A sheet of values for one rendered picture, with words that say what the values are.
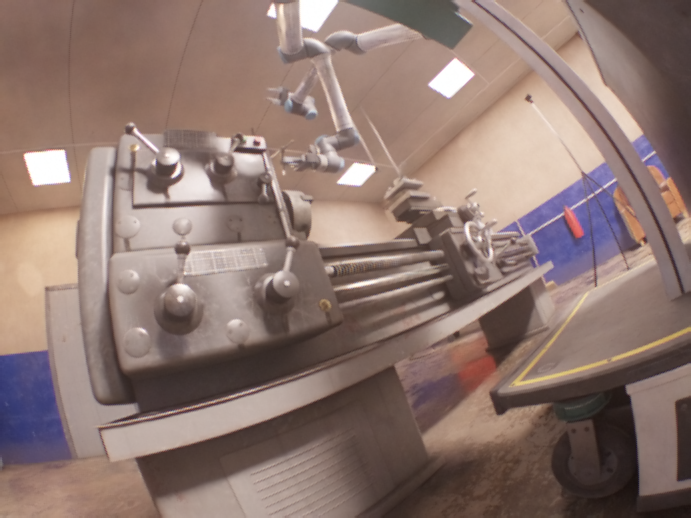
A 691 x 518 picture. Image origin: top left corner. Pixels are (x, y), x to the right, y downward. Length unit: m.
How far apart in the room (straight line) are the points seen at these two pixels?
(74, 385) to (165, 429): 3.57
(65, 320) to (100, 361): 3.55
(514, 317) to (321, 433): 1.96
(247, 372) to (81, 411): 3.47
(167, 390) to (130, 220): 0.44
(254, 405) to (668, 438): 0.67
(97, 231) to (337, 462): 0.84
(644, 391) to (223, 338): 0.69
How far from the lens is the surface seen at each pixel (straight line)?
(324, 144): 1.59
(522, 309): 2.43
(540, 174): 5.42
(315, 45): 1.67
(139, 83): 3.47
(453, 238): 1.31
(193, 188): 0.90
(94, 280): 0.79
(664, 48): 0.51
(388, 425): 0.89
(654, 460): 0.50
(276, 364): 0.81
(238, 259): 0.67
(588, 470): 0.62
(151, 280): 0.63
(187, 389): 0.75
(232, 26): 3.19
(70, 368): 4.15
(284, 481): 0.74
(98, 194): 0.91
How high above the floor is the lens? 0.48
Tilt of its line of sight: 16 degrees up
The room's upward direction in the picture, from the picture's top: 21 degrees counter-clockwise
